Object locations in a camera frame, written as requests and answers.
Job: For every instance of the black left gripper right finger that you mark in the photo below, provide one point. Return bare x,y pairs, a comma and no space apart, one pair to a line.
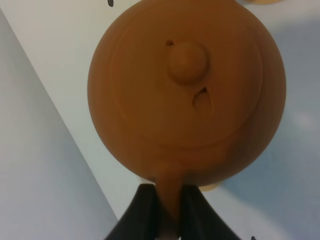
199,221

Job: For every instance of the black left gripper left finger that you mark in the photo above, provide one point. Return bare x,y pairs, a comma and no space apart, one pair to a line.
140,220

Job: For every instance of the brown clay teapot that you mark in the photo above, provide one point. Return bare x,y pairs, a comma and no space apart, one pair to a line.
186,92

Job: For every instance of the far orange cup coaster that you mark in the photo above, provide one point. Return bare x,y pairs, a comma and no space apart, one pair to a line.
209,187

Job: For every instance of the orange cup coaster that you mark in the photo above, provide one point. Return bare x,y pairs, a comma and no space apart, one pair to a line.
209,187
262,2

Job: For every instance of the near orange cup coaster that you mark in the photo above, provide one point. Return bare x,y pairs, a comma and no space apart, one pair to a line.
262,2

